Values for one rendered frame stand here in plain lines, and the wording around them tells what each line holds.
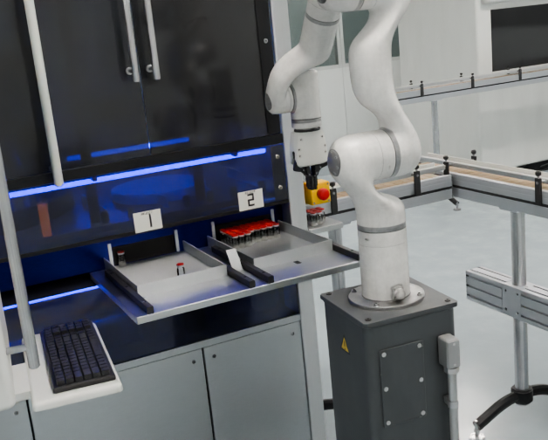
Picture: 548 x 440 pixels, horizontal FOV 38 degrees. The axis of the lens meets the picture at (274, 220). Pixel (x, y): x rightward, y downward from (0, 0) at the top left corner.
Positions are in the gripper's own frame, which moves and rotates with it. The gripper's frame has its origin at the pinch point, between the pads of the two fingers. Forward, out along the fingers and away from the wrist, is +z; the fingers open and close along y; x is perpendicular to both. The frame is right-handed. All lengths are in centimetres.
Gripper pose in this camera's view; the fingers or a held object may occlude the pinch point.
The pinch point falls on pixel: (311, 182)
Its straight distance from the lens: 230.2
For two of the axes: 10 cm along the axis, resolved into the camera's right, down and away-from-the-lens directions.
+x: 4.5, 1.8, -8.8
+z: 1.0, 9.6, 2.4
